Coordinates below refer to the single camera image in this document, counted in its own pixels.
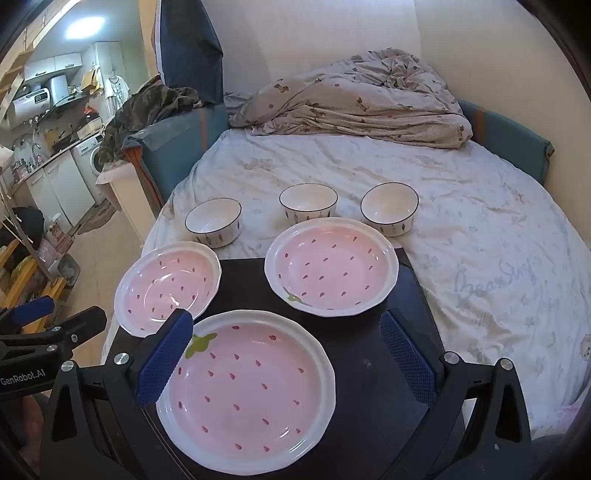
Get small pink strawberry plate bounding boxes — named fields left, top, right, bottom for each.
left=114, top=241, right=222, bottom=337

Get white fish-print bowl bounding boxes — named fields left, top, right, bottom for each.
left=361, top=183, right=420, bottom=237
left=279, top=184, right=339, bottom=227
left=185, top=198, right=243, bottom=249

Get steel range hood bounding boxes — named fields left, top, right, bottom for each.
left=48, top=74, right=86, bottom=110

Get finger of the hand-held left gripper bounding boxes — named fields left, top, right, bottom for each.
left=45, top=305, right=108, bottom=359
left=0, top=296, right=55, bottom=334

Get black desk mat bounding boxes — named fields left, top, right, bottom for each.
left=99, top=247, right=467, bottom=480

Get small grey bin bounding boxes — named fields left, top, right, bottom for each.
left=58, top=254, right=82, bottom=288

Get white kitchen counter cabinet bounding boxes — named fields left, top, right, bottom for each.
left=14, top=148, right=95, bottom=232

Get white nightstand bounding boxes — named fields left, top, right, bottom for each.
left=96, top=161, right=163, bottom=241

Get white washing machine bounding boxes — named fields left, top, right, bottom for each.
left=71, top=134, right=109, bottom=204

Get beige printed quilt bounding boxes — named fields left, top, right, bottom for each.
left=224, top=47, right=474, bottom=149

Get black bag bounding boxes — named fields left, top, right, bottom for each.
left=11, top=207, right=45, bottom=241

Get ceiling light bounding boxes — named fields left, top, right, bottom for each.
left=65, top=9, right=105, bottom=40

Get dark patterned floor rug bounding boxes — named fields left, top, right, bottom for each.
left=76, top=203, right=119, bottom=237

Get camouflage garment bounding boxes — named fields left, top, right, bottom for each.
left=98, top=84, right=204, bottom=167

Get teal bed frame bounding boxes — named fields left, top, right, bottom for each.
left=122, top=99, right=555, bottom=213

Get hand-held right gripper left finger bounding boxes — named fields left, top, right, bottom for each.
left=39, top=308, right=195, bottom=480

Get white wall cabinets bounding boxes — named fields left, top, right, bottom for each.
left=23, top=52, right=84, bottom=83

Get white printed bed sheet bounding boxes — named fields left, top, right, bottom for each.
left=141, top=127, right=591, bottom=439

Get yellow wooden rack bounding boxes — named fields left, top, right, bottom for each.
left=0, top=217, right=70, bottom=324

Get white water heater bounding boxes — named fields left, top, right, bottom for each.
left=7, top=88, right=54, bottom=127

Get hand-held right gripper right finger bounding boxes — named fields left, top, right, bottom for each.
left=379, top=310, right=534, bottom=480

